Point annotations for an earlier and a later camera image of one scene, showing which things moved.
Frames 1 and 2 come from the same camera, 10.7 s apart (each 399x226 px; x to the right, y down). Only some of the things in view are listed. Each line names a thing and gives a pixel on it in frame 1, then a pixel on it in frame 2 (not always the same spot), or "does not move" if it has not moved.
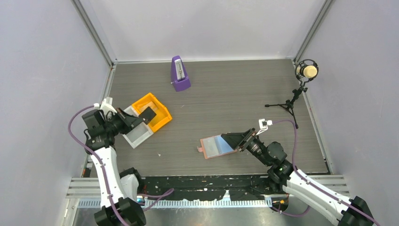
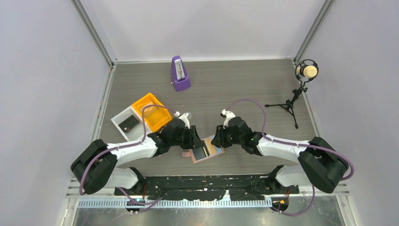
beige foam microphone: x=307 y=68 does not move
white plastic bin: x=137 y=133 does not move
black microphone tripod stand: x=288 y=106 does not move
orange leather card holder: x=214 y=146 to x=191 y=153
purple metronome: x=179 y=77 does not move
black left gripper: x=127 y=120 to x=194 y=141
